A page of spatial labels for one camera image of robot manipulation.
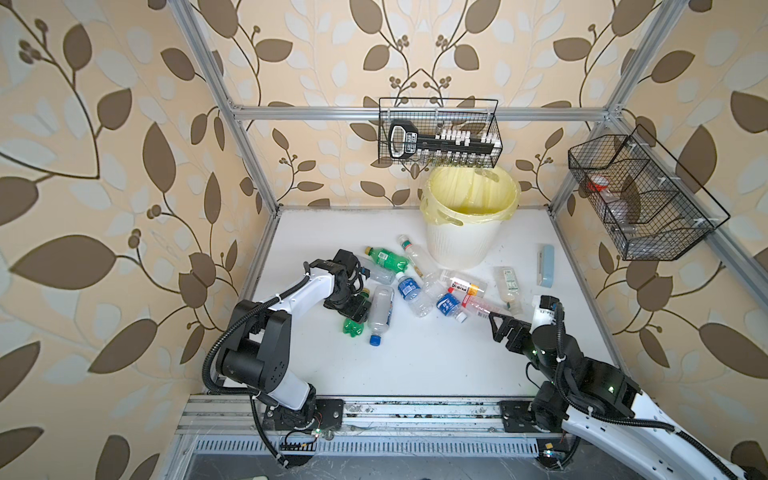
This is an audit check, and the clear bottle blue artesian label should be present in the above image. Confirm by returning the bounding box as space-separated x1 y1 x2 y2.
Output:
367 285 394 347

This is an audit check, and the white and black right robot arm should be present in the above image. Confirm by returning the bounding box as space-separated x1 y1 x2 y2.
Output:
489 308 764 479

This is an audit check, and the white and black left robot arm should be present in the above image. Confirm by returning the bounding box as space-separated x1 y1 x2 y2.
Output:
202 249 371 469

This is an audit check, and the white ribbed waste bin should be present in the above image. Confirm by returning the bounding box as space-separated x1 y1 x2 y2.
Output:
425 210 510 270

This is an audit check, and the yellow bin liner bag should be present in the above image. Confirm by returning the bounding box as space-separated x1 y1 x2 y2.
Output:
420 167 521 227

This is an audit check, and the clear bottle red cap red print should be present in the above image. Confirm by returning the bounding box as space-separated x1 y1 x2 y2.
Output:
448 288 512 320

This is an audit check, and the clear bluish bottle lying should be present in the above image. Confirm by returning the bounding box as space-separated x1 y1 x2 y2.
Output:
360 257 395 285

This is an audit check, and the clear bottle green band label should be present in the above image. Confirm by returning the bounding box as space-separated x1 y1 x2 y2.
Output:
495 266 524 316

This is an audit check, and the tea bottle yellow white label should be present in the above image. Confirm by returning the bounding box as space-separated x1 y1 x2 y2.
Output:
440 269 488 297

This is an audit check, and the green bottle yellow cap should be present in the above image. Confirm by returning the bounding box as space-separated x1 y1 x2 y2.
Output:
364 247 409 273

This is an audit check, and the small bottle blue label white cap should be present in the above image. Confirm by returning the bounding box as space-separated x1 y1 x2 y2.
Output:
436 292 468 323

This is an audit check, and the water bottle blue label white cap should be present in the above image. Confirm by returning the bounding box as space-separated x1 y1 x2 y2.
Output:
395 272 433 318

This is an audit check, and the clear bottle green red neck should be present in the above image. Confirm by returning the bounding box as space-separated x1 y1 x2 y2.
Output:
397 235 441 286

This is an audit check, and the red capped item in basket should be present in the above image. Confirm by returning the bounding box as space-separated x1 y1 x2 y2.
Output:
585 174 611 193

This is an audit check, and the black rack of white vials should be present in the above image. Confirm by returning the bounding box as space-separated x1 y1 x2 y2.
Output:
384 120 502 164

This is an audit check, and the black wire basket right wall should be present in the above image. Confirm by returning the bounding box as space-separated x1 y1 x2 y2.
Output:
568 124 731 261

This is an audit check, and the black wire basket wall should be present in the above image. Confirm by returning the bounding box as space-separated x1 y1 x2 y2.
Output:
568 124 731 261
378 96 503 168

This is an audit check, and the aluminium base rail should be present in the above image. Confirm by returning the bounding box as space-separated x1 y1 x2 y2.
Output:
162 395 577 479

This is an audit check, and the black wire basket back wall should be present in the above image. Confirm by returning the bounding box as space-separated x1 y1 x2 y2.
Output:
378 96 503 168

